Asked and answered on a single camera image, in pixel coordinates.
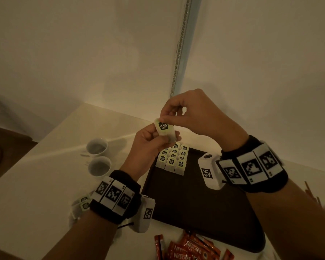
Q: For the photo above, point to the person's left hand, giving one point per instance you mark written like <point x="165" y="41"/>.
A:
<point x="140" y="152"/>

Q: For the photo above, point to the loose tea bag envelope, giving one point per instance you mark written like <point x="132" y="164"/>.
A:
<point x="85" y="206"/>
<point x="84" y="199"/>

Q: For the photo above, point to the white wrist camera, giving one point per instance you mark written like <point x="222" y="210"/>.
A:
<point x="145" y="213"/>
<point x="210" y="171"/>

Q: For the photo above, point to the person's right forearm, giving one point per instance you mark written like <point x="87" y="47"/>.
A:
<point x="292" y="224"/>

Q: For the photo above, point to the person's left thumb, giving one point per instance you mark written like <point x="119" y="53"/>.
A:
<point x="166" y="142"/>

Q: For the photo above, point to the person's right hand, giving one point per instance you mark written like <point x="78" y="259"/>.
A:
<point x="205" y="119"/>

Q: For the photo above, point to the black right wristband with markers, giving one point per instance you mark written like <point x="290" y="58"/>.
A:
<point x="256" y="167"/>

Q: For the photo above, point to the rows of tea bag sachets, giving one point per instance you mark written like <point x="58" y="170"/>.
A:
<point x="173" y="159"/>

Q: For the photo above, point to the metal corner strip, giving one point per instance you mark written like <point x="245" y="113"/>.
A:
<point x="182" y="45"/>

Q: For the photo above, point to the bundle of wooden stirrers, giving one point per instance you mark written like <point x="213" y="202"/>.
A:
<point x="317" y="199"/>

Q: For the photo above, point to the person's right thumb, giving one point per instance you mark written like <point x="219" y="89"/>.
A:
<point x="172" y="121"/>

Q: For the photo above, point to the person's left forearm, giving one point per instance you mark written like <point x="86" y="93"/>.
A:
<point x="84" y="238"/>

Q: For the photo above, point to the black left wristband with markers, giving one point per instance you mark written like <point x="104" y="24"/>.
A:
<point x="115" y="196"/>

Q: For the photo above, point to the black wristband with markers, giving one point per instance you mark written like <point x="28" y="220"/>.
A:
<point x="256" y="167"/>
<point x="115" y="196"/>

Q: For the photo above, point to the white cup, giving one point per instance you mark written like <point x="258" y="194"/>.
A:
<point x="97" y="147"/>
<point x="99" y="167"/>

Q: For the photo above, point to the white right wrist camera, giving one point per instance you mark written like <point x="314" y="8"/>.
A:
<point x="210" y="171"/>

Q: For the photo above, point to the pile of red coffee sticks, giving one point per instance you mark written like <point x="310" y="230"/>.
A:
<point x="195" y="249"/>

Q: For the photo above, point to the single red coffee sachet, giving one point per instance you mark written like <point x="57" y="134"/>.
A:
<point x="159" y="247"/>

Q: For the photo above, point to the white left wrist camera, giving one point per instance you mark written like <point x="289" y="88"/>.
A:
<point x="145" y="213"/>

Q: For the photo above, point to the dark brown tray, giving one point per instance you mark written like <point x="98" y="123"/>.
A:
<point x="200" y="205"/>

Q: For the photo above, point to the white tea bag packet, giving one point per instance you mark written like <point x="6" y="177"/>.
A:
<point x="163" y="129"/>

